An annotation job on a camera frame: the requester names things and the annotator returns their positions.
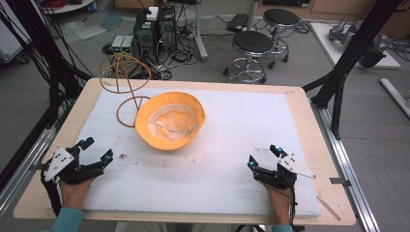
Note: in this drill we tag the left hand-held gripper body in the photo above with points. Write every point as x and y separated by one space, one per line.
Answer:
69 170

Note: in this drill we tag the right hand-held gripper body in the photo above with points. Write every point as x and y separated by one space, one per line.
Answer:
278 175

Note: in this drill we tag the orange bucket hat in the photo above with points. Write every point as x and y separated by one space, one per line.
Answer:
154 138

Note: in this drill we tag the person's left hand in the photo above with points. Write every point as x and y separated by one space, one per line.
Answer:
73 195

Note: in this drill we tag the person's right hand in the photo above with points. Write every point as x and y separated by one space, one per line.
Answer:
280 206

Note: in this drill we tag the white foam mat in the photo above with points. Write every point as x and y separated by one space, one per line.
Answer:
209 180

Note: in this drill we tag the thin wooden stick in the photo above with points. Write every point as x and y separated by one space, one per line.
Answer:
328 208

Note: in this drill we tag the small silver box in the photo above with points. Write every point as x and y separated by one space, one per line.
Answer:
127 44
117 44

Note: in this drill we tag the large black round stool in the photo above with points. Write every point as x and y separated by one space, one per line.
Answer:
252 42

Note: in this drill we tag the clear plastic sheet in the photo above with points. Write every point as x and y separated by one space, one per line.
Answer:
82 30

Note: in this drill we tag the white floor board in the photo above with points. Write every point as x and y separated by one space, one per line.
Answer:
328 42

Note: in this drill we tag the black computer tower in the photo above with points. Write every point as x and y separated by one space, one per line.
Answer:
167 30
145 35

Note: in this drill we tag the white tube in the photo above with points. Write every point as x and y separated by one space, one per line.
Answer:
395 96

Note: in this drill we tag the small black round stool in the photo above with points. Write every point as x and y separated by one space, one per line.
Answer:
280 16

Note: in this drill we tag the flat black device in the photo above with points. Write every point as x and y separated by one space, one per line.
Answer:
238 22

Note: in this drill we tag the round white table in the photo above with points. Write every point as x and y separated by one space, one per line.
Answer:
69 6

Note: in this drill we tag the grey robot part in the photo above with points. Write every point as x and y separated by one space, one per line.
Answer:
349 32

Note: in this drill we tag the grey metal stand pole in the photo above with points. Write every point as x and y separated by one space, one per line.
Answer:
199 32

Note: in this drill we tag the white box on tower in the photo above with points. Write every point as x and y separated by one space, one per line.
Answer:
152 13

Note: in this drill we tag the aluminium rail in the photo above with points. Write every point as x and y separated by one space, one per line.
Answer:
345 167
19 167

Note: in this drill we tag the grey metal bracket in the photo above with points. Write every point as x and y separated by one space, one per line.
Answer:
340 181

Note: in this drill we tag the black frame post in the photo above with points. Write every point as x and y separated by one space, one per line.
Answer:
348 54
35 42

